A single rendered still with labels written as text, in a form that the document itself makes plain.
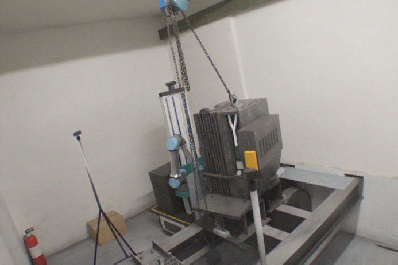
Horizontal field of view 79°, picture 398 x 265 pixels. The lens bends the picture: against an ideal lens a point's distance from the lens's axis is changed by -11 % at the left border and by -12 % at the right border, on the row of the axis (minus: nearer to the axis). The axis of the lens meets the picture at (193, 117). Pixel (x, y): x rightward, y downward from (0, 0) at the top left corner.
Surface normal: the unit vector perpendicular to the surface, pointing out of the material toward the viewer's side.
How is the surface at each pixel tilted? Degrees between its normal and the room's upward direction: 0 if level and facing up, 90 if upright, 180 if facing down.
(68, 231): 90
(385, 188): 90
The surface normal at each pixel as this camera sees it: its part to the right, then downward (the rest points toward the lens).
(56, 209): 0.60, 0.02
